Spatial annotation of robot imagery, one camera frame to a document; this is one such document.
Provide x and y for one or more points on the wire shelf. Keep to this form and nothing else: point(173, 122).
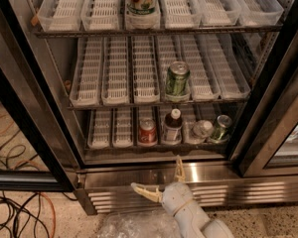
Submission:
point(40, 33)
point(161, 148)
point(155, 104)

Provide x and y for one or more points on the top wire shelf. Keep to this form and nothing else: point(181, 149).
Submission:
point(40, 33)

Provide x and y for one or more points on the bottom wire shelf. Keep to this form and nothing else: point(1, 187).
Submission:
point(161, 148)

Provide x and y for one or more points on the brown bottle white cap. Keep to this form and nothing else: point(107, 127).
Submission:
point(172, 127)

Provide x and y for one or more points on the white green 7up can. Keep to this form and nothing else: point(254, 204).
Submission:
point(142, 14)

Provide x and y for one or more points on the green can shelf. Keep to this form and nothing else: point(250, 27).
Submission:
point(176, 81)
point(221, 127)

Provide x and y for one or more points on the red coke can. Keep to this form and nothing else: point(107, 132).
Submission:
point(147, 135)

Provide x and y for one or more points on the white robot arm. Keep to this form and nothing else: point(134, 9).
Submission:
point(213, 229)

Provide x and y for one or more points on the middle wire shelf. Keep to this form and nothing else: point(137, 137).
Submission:
point(155, 104)

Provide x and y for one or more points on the green can middle shelf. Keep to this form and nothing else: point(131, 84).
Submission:
point(176, 81)

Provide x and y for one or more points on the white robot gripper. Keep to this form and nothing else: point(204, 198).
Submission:
point(175, 197)

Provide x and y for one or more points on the green can bottom shelf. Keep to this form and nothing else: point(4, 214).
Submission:
point(221, 127)

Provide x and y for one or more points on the glass fridge door left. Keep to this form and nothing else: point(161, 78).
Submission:
point(33, 72)

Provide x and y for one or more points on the stainless steel fridge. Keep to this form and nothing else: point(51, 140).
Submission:
point(260, 161)

